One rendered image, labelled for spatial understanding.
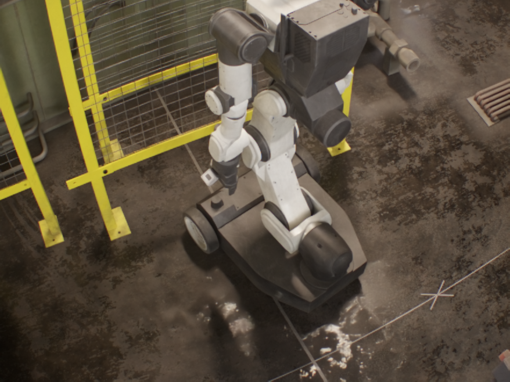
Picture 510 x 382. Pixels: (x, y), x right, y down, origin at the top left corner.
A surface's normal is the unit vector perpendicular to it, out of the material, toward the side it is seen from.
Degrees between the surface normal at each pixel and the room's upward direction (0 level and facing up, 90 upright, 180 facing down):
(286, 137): 86
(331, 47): 90
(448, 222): 0
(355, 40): 90
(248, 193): 0
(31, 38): 90
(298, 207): 46
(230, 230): 0
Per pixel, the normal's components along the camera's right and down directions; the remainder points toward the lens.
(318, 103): 0.43, 0.04
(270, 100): -0.80, 0.49
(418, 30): 0.00, -0.59
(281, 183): 0.53, 0.25
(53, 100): 0.45, 0.72
